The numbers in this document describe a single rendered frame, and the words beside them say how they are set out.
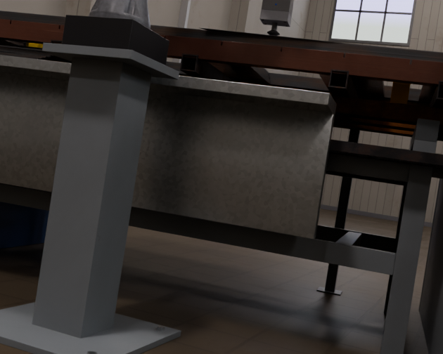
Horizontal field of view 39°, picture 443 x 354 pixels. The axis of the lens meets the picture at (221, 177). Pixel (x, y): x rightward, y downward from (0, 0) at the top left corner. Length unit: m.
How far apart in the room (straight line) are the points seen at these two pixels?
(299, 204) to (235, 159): 0.22
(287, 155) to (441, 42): 10.39
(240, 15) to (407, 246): 7.31
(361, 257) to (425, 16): 10.52
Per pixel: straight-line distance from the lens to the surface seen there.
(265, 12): 1.94
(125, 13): 1.53
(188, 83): 1.69
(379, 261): 1.85
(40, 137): 2.04
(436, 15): 12.21
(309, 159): 1.76
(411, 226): 1.83
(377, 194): 11.82
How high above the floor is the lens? 0.45
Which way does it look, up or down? 1 degrees down
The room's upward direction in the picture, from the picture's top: 9 degrees clockwise
